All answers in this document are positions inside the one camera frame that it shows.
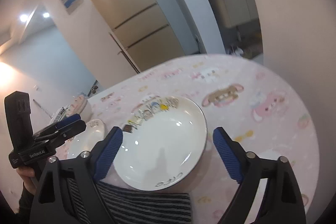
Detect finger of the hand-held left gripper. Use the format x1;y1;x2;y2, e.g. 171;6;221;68
35;113;82;138
34;120;87;144

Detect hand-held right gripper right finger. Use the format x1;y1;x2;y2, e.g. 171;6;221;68
213;126;307;224

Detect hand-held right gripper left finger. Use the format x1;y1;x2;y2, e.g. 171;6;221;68
30;126;124;224

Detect white plate with dark rim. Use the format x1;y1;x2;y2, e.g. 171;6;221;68
112;95;208;191

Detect person's left forearm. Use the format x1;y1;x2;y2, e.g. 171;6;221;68
18;183;36;223

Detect person's left hand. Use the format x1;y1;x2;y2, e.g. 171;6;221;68
16;163;40;195

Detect pile of boxes and clutter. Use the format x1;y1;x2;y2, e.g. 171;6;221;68
50;106;75;122

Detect pink bowl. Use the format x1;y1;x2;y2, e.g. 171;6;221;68
70;95;92;123

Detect small white dish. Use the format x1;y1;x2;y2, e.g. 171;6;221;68
67;118;109;162

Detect pink cartoon print tablecloth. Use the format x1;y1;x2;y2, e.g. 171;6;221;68
59;54;319;224

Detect grey striped cloth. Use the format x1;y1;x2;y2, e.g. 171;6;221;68
65;176;193;224

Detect beige refrigerator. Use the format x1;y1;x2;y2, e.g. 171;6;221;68
76;0;186;74

